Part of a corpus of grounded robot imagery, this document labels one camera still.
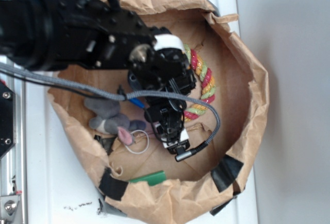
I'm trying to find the grey plush bunny toy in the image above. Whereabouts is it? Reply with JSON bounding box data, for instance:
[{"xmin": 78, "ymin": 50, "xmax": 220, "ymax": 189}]
[{"xmin": 84, "ymin": 97, "xmax": 146, "ymax": 146}]

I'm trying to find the multicolored twisted rope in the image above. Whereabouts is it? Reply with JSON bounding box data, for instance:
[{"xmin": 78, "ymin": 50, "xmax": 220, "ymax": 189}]
[{"xmin": 182, "ymin": 44, "xmax": 217, "ymax": 124}]

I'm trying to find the black tape patch left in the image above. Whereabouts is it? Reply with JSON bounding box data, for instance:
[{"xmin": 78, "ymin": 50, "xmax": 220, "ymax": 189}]
[{"xmin": 98, "ymin": 167, "xmax": 129, "ymax": 201}]

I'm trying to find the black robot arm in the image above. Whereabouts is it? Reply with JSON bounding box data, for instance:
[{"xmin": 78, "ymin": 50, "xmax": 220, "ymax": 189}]
[{"xmin": 1, "ymin": 0, "xmax": 196, "ymax": 95}]

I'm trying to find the green plastic block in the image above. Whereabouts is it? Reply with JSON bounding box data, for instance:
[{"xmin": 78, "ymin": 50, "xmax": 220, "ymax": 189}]
[{"xmin": 129, "ymin": 170, "xmax": 167, "ymax": 186}]

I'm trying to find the brown paper bag bin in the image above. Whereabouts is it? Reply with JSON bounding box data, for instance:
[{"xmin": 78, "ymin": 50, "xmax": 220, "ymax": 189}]
[{"xmin": 47, "ymin": 0, "xmax": 269, "ymax": 223}]

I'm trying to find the white elastic loop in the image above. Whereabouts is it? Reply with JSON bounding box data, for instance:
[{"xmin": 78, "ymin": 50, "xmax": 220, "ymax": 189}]
[{"xmin": 125, "ymin": 129, "xmax": 151, "ymax": 154}]

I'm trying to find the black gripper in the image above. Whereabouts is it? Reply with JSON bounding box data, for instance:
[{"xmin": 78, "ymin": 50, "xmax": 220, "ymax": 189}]
[{"xmin": 127, "ymin": 27, "xmax": 196, "ymax": 142}]

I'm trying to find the black tape patch right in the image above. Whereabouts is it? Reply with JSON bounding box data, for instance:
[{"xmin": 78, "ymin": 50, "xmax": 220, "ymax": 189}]
[{"xmin": 210, "ymin": 155, "xmax": 244, "ymax": 193}]

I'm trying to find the black tape patch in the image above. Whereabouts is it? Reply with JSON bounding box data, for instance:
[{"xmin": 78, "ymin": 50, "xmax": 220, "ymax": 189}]
[
  {"xmin": 98, "ymin": 167, "xmax": 129, "ymax": 201},
  {"xmin": 210, "ymin": 155, "xmax": 244, "ymax": 193}
]

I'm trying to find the black bracket plate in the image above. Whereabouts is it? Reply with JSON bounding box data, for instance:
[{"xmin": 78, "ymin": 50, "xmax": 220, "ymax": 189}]
[{"xmin": 0, "ymin": 80, "xmax": 15, "ymax": 159}]

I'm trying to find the metal frame rail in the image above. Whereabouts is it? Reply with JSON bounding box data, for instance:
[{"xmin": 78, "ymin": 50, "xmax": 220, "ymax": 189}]
[{"xmin": 1, "ymin": 73, "xmax": 28, "ymax": 223}]

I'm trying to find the grey braided cable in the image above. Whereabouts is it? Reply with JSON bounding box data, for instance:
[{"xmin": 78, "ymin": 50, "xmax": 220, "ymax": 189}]
[{"xmin": 0, "ymin": 63, "xmax": 221, "ymax": 155}]

